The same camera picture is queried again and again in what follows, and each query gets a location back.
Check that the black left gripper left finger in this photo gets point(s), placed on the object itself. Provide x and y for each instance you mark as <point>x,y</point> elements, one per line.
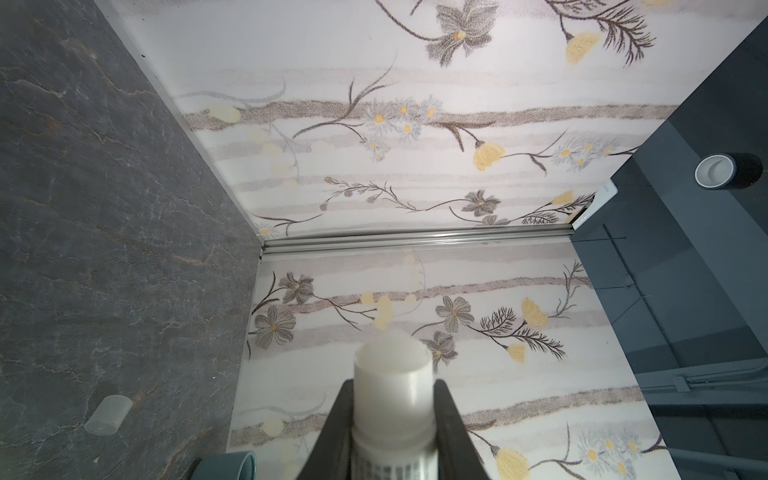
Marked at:
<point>330,456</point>

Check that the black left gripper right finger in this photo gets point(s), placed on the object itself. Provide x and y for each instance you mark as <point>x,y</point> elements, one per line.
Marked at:
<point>457,457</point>

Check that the white glue stick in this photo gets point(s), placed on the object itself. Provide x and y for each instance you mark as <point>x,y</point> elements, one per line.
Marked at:
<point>394,424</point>

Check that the white glue stick cap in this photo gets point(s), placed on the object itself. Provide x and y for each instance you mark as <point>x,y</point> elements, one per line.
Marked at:
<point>109,415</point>

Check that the teal ceramic cup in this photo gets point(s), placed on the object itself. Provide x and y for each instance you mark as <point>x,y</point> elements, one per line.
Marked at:
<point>228,466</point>

